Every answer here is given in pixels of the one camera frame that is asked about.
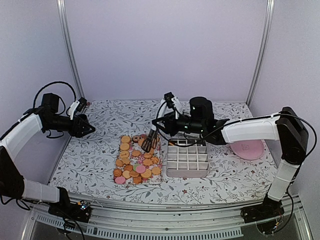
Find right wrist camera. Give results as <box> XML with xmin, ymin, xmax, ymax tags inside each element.
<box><xmin>157</xmin><ymin>92</ymin><xmax>183</xmax><ymax>120</ymax></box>

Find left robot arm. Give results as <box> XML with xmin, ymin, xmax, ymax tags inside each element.
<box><xmin>0</xmin><ymin>93</ymin><xmax>96</xmax><ymax>222</ymax></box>

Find right aluminium frame post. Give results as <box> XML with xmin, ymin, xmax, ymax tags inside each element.
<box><xmin>246</xmin><ymin>0</ymin><xmax>275</xmax><ymax>107</ymax></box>

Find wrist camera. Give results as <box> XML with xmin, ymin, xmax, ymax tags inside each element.
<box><xmin>66</xmin><ymin>97</ymin><xmax>87</xmax><ymax>120</ymax></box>
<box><xmin>157</xmin><ymin>92</ymin><xmax>183</xmax><ymax>120</ymax></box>

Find floral tablecloth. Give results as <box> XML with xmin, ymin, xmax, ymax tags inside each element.
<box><xmin>49</xmin><ymin>100</ymin><xmax>277</xmax><ymax>205</ymax></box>

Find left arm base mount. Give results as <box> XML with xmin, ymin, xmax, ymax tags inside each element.
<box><xmin>48</xmin><ymin>200</ymin><xmax>92</xmax><ymax>223</ymax></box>

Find aluminium frame post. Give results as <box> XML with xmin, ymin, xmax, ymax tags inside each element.
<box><xmin>246</xmin><ymin>0</ymin><xmax>275</xmax><ymax>107</ymax></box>
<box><xmin>56</xmin><ymin>0</ymin><xmax>85</xmax><ymax>98</ymax></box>

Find left aluminium frame post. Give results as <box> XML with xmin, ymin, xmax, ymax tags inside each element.
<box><xmin>56</xmin><ymin>0</ymin><xmax>85</xmax><ymax>98</ymax></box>

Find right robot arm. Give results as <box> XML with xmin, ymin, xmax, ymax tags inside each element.
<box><xmin>142</xmin><ymin>92</ymin><xmax>310</xmax><ymax>223</ymax></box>

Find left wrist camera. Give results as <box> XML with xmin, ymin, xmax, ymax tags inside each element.
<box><xmin>66</xmin><ymin>97</ymin><xmax>87</xmax><ymax>120</ymax></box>

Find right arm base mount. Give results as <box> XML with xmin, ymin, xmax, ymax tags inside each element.
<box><xmin>240</xmin><ymin>197</ymin><xmax>285</xmax><ymax>235</ymax></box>

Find floral cookie tray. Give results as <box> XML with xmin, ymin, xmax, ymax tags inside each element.
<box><xmin>112</xmin><ymin>134</ymin><xmax>163</xmax><ymax>185</ymax></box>

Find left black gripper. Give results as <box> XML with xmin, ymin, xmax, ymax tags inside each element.
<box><xmin>45</xmin><ymin>113</ymin><xmax>96</xmax><ymax>137</ymax></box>

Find pink plate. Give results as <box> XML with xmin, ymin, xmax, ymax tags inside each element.
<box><xmin>229</xmin><ymin>140</ymin><xmax>265</xmax><ymax>161</ymax></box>

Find swirl orange cookie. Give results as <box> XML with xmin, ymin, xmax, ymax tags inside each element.
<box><xmin>113</xmin><ymin>168</ymin><xmax>123</xmax><ymax>178</ymax></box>

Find metal serving tongs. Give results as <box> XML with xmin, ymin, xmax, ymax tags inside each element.
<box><xmin>141</xmin><ymin>127</ymin><xmax>158</xmax><ymax>153</ymax></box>

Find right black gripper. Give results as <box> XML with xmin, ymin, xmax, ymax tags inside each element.
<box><xmin>152</xmin><ymin>110</ymin><xmax>205</xmax><ymax>136</ymax></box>

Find metal divided cookie tin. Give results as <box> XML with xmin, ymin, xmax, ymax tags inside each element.
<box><xmin>166</xmin><ymin>138</ymin><xmax>210</xmax><ymax>178</ymax></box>

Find chocolate donut cookie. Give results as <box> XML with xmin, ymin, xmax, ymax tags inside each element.
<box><xmin>132</xmin><ymin>135</ymin><xmax>141</xmax><ymax>143</ymax></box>

